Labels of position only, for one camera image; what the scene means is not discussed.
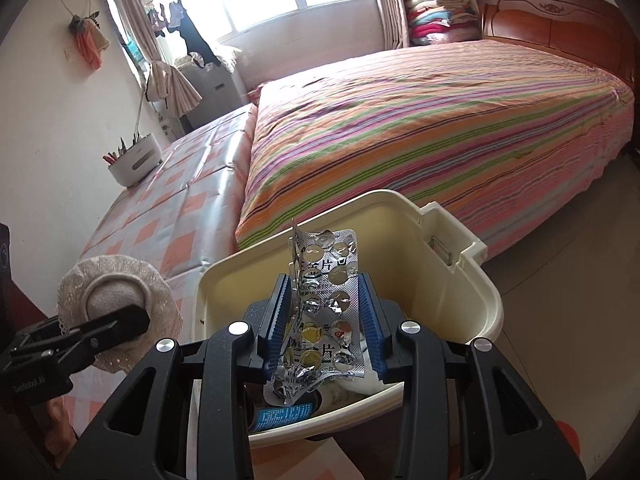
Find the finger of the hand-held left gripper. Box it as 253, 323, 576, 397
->
10, 304, 152, 377
12, 316, 68, 343

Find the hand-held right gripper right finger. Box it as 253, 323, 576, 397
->
357, 272, 586, 480

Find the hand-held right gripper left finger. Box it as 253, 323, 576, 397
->
65, 272, 293, 480

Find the beige lace hat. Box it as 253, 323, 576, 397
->
56, 254, 184, 374

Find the silver blister pack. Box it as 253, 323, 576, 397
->
262, 217, 369, 407

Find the cream plastic bin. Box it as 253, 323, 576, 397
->
192, 189, 504, 450

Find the dark bottle with blue label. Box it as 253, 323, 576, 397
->
247, 390, 324, 436

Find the white pen holder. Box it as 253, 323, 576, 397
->
107, 132, 164, 189

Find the bunch of pens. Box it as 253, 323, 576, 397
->
101, 135, 144, 166

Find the bed with striped sheet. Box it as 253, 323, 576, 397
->
235, 40, 636, 267

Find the grey standing air conditioner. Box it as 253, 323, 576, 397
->
180, 65, 247, 132

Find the orange round object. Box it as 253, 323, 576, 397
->
554, 419, 585, 480

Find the tied striped curtain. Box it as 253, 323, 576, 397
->
100, 0, 204, 117

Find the white cloth bundle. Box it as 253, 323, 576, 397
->
172, 45, 244, 74

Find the blue green hanging bag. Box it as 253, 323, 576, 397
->
122, 35, 147, 64

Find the black hanging garment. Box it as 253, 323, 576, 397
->
177, 10, 214, 69

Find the small hanging laundry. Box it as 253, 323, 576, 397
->
145, 0, 187, 39

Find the hanging striped curtain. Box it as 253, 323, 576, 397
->
375, 0, 412, 52

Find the stack of folded quilts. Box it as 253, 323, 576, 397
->
400, 0, 484, 49

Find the wooden bed headboard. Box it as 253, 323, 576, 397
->
475, 0, 640, 112

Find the white cable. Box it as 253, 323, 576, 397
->
132, 80, 152, 142

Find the orange cloth on wall hook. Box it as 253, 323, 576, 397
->
67, 10, 112, 72

